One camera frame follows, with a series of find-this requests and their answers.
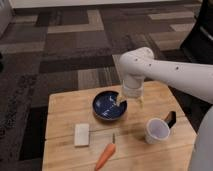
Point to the blue bowl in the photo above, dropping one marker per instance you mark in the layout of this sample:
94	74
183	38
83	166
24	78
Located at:
105	107

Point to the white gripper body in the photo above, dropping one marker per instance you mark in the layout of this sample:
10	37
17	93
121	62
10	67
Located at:
132	91

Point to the white eraser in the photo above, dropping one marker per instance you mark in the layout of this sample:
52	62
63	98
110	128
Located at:
81	134

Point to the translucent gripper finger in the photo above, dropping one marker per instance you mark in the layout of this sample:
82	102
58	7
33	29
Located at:
119	99
140	101

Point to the orange carrot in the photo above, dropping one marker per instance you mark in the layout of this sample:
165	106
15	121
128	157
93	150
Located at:
106	154

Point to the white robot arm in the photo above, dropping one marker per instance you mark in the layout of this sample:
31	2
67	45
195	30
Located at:
191	78

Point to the black furniture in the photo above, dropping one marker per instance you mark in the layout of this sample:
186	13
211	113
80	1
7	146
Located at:
198	45

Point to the white cup black handle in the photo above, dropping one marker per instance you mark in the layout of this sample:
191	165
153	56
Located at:
158	130

